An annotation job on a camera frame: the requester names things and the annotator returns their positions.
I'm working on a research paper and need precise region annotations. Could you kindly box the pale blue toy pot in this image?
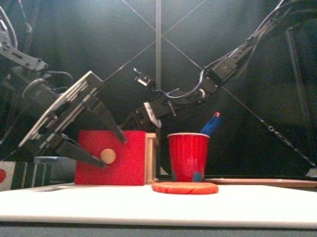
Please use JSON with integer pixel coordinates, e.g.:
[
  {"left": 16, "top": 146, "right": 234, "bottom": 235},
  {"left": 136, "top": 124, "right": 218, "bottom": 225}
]
[{"left": 33, "top": 156, "right": 77, "bottom": 183}]

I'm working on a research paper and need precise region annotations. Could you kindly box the orange dough disc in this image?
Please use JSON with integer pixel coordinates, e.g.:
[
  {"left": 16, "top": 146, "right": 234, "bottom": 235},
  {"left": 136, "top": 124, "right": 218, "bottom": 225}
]
[{"left": 151, "top": 181, "right": 220, "bottom": 195}]

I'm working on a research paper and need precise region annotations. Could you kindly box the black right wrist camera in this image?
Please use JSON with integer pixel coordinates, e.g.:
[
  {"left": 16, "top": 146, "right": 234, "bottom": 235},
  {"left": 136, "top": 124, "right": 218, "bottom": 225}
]
[{"left": 131, "top": 68, "right": 157, "bottom": 91}]

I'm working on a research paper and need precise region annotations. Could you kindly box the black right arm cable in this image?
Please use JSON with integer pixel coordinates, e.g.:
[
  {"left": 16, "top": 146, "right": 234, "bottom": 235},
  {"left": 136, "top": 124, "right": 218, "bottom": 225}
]
[{"left": 157, "top": 68, "right": 208, "bottom": 100}]

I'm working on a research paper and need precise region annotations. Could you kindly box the grey vertical frame pole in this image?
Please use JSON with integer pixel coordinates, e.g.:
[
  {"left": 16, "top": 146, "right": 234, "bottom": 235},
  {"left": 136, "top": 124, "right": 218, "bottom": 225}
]
[{"left": 155, "top": 0, "right": 163, "bottom": 91}]

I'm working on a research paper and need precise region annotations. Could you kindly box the wooden drawer red front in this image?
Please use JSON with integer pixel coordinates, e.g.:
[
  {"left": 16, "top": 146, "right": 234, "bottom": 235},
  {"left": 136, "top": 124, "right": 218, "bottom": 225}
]
[{"left": 75, "top": 130, "right": 148, "bottom": 186}]

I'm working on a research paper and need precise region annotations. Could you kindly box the green striped toy block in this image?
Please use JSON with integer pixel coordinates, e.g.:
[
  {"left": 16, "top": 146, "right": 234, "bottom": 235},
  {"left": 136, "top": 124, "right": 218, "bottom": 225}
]
[{"left": 13, "top": 161, "right": 53, "bottom": 191}]

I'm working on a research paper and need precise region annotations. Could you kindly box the white cutting board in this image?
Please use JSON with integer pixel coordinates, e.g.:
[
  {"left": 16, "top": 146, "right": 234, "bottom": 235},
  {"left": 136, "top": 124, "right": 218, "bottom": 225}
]
[{"left": 0, "top": 183, "right": 317, "bottom": 230}]

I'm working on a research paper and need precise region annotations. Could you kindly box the light wooden box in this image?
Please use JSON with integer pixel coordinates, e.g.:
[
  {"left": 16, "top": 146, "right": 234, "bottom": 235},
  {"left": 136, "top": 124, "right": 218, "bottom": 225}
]
[{"left": 144, "top": 132, "right": 160, "bottom": 185}]

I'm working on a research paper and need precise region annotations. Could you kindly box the blue tool red tip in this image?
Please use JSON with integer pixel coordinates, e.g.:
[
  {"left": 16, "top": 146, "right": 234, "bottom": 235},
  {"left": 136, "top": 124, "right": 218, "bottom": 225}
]
[{"left": 199, "top": 111, "right": 223, "bottom": 137}]

